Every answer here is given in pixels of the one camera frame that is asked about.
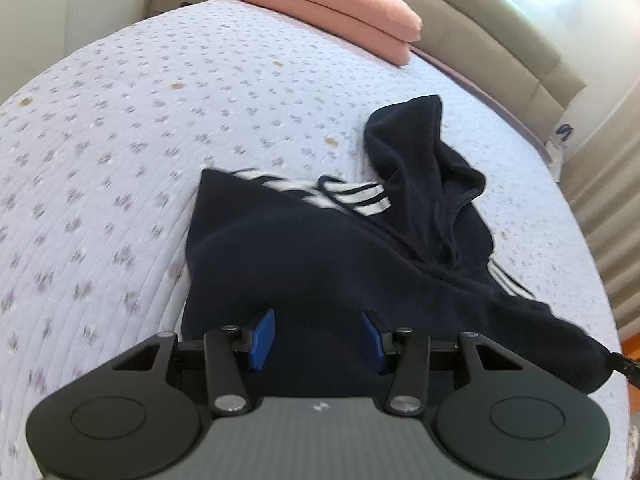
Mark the dark navy striped hoodie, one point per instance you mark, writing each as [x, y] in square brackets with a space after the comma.
[320, 260]

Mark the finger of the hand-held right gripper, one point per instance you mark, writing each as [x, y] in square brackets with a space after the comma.
[625, 366]

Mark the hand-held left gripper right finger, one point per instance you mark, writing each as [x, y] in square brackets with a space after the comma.
[372, 342]

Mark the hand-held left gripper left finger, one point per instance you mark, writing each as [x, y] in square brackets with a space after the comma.
[262, 340]

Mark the beige padded headboard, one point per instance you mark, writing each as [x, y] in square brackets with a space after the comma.
[480, 25]

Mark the floral quilted bedspread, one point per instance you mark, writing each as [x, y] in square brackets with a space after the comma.
[125, 160]

